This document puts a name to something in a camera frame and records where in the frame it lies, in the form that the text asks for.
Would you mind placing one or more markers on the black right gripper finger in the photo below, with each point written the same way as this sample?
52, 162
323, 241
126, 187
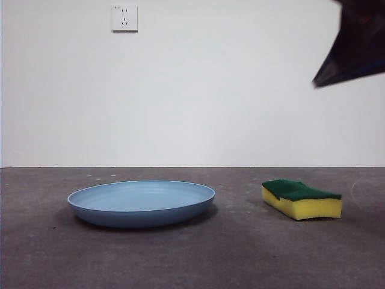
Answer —
361, 75
358, 45

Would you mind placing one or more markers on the yellow sponge with green scourer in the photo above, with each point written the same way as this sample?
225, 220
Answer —
306, 207

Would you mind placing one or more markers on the round blue plate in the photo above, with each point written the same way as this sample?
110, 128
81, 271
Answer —
141, 207

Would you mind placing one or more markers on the white wall socket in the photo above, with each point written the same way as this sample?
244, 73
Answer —
124, 18

